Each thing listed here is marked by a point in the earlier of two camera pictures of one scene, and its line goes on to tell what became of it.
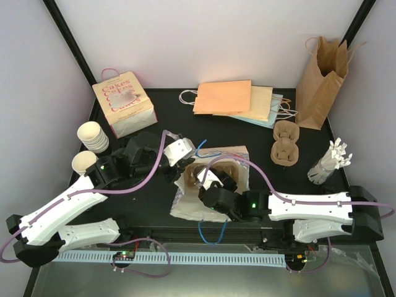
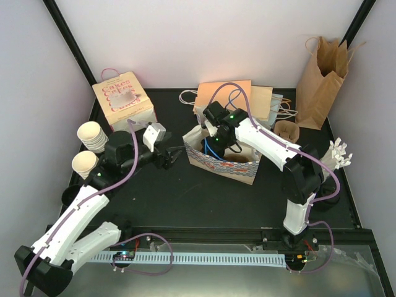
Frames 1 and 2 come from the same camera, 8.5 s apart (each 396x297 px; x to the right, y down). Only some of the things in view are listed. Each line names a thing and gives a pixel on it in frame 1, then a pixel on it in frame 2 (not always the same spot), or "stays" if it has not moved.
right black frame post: (357, 21) stays
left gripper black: (180, 166) → (166, 161)
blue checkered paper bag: (185, 200) → (242, 166)
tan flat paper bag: (260, 103) stays
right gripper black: (227, 179) → (211, 148)
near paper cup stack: (81, 160) stays
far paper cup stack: (93, 137) stays
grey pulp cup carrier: (188, 189) → (238, 156)
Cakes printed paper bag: (125, 106) stays
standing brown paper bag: (318, 85) stays
